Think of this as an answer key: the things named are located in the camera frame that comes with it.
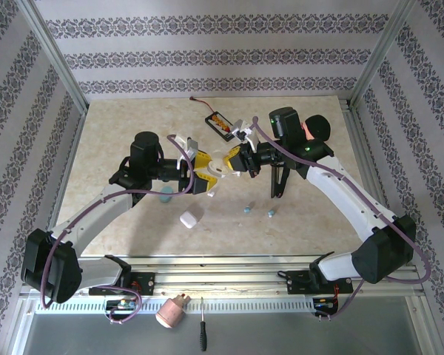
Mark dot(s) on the black screwdriver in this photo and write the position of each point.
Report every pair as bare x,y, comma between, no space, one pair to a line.
203,336

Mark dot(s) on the plush doll with black hat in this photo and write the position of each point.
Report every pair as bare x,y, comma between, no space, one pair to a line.
320,125

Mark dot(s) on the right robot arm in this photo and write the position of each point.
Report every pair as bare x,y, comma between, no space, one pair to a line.
340,185

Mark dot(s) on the white oval charging case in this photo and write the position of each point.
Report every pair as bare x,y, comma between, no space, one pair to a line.
218,164

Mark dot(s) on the white earbud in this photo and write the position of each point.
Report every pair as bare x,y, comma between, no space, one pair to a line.
211,193

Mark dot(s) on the aluminium side rail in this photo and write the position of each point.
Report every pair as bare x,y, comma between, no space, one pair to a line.
75,148
353,122

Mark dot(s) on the aluminium frame post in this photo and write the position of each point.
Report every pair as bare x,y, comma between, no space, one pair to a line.
380,55
54,55

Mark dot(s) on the blue oval charging case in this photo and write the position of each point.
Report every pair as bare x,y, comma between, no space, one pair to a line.
165,197

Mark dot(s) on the small circuit board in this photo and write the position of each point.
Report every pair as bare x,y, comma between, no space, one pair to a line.
122,304
323,304

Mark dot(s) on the pink cylinder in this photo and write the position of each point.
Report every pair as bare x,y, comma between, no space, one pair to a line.
170,312

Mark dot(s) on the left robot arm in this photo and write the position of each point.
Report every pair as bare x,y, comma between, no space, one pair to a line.
92,218

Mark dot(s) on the grey metal panel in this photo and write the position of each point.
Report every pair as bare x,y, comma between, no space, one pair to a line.
281,336

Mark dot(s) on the white square charging case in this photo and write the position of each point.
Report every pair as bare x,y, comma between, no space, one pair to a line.
189,220

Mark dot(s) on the black battery board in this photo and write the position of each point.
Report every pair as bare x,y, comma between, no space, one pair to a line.
222,127

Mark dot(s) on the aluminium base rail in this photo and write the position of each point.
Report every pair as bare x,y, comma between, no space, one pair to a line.
222,281

